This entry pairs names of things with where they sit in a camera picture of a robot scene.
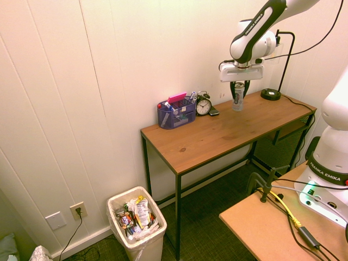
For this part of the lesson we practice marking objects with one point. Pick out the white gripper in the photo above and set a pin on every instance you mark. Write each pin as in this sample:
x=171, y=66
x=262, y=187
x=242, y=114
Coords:
x=242, y=73

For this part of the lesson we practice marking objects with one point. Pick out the silver drink can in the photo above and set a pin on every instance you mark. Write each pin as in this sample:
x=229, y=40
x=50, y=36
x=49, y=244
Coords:
x=237, y=102

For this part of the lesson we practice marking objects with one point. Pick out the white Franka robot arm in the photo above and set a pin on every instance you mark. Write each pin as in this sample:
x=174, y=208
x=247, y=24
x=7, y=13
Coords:
x=253, y=27

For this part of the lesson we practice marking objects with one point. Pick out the white plastic trash bin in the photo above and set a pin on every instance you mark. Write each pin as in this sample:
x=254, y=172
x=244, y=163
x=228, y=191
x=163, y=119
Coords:
x=148, y=244

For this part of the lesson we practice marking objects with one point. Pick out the black desk lamp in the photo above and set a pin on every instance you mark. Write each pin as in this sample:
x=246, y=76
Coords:
x=270, y=94

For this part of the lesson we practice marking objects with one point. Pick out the black keypad mobile phone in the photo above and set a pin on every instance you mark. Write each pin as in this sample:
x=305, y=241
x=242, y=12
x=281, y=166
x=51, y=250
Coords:
x=214, y=112

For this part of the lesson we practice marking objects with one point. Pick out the black round alarm clock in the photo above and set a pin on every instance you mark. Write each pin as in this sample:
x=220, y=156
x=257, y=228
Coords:
x=203, y=106

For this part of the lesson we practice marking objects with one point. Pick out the white marker with blue cap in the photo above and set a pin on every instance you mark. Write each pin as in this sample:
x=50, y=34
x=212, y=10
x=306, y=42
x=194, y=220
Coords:
x=169, y=106
x=193, y=96

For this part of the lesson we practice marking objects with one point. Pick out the green packet in organizer drawer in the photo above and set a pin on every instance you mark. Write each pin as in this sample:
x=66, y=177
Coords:
x=183, y=117

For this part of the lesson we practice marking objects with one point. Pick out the pink sticky note pad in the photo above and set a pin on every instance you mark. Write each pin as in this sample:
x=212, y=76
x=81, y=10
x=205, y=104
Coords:
x=177, y=97

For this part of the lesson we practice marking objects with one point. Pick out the blue mesh desk organizer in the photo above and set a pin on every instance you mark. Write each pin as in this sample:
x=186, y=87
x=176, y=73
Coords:
x=168, y=119

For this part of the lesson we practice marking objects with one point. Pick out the black metal clamp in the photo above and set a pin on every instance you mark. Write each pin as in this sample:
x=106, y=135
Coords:
x=267, y=187

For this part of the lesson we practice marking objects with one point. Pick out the wooden robot mounting table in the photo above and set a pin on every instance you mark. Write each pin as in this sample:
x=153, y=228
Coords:
x=261, y=233

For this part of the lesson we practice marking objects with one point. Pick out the crumpled snack bag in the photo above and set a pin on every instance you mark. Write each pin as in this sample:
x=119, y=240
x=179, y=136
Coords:
x=141, y=212

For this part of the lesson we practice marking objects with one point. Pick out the white patterned cloth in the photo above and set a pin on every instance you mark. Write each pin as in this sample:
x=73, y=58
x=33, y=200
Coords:
x=40, y=254

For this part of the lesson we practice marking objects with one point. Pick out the teal cushion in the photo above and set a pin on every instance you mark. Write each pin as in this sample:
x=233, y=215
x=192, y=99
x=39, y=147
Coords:
x=7, y=246

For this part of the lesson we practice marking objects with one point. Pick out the wooden desk with black frame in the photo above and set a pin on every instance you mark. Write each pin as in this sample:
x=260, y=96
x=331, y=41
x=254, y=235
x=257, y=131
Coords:
x=217, y=130

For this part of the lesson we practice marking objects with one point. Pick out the beige wall power outlet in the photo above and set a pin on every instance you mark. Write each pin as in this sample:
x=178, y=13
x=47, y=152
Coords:
x=78, y=210

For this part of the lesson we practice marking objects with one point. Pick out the white blank wall plate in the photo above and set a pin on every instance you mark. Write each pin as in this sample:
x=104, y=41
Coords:
x=55, y=220

